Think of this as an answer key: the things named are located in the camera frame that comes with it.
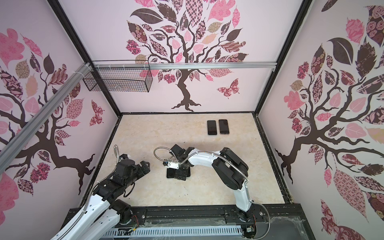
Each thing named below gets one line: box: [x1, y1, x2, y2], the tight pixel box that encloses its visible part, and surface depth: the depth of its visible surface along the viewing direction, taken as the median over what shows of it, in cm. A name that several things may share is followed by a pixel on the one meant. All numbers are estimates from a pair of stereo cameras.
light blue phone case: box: [207, 120, 218, 136], surface depth 113 cm
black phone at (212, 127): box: [207, 120, 218, 135], surface depth 113 cm
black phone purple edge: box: [218, 119, 230, 134], surface depth 112 cm
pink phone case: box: [218, 119, 230, 135], surface depth 112 cm
